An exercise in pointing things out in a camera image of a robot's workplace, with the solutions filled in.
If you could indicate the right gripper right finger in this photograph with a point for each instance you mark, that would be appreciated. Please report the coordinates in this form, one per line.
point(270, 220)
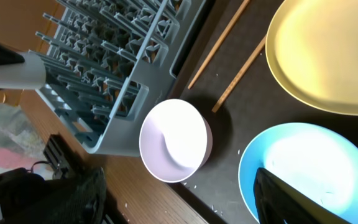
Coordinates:
point(278, 202)

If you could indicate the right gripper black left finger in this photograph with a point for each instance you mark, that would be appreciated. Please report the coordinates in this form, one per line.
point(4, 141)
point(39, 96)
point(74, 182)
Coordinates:
point(25, 197)

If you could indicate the white cup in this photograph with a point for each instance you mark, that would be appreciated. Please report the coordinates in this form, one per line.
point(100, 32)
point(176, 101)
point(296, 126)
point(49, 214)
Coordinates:
point(29, 75)

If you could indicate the light blue bowl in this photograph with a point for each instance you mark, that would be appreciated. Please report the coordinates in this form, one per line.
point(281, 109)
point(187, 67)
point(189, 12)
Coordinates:
point(316, 161)

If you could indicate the pink round bowl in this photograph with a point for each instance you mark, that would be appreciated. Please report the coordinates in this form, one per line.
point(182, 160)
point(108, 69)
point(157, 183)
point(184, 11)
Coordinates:
point(175, 140)

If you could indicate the wooden chopstick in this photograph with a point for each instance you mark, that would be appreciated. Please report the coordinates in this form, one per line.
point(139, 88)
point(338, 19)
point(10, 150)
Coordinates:
point(239, 75)
point(219, 42)

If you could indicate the yellow round plate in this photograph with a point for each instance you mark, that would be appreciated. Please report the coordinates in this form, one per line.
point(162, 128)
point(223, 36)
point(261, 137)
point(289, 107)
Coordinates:
point(312, 52)

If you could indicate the dark brown serving tray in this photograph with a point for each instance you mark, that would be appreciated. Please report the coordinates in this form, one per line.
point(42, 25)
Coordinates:
point(257, 103)

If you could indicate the grey plastic dish rack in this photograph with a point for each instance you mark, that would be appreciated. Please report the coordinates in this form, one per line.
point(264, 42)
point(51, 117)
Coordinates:
point(110, 62)

